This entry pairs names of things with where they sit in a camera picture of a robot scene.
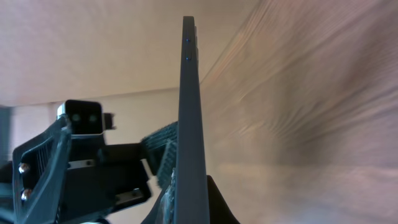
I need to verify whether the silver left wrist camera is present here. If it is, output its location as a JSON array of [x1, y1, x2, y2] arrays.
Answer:
[[57, 100, 116, 136]]

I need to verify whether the blue screen smartphone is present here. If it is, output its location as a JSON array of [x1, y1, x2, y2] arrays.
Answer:
[[174, 16, 210, 224]]

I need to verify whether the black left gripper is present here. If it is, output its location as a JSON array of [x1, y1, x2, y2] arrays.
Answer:
[[1, 115, 178, 223]]

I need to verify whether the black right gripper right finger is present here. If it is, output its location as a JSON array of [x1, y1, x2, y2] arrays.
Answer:
[[207, 175, 239, 224]]

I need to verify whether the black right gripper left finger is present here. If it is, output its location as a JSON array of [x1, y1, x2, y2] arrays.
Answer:
[[141, 168, 176, 224]]

